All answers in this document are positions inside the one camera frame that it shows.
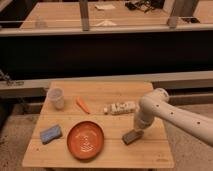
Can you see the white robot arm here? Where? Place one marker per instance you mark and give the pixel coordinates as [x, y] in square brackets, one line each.
[155, 104]

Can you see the white toy truck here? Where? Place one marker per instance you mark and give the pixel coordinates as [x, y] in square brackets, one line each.
[120, 108]

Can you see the orange carrot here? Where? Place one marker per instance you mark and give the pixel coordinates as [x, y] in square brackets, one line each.
[80, 102]

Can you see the orange round plate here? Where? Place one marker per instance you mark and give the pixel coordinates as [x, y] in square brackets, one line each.
[85, 140]

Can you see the white folded paper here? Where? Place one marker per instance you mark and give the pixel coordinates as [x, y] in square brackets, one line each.
[106, 23]

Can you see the blue sponge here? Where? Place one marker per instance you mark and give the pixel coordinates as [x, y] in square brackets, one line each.
[50, 134]

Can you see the white paper sheet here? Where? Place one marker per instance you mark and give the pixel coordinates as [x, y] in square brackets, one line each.
[105, 7]

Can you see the grey metal post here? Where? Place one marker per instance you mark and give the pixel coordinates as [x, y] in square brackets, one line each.
[83, 4]
[177, 13]

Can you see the grey metal post right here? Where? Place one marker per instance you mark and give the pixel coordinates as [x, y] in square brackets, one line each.
[177, 13]

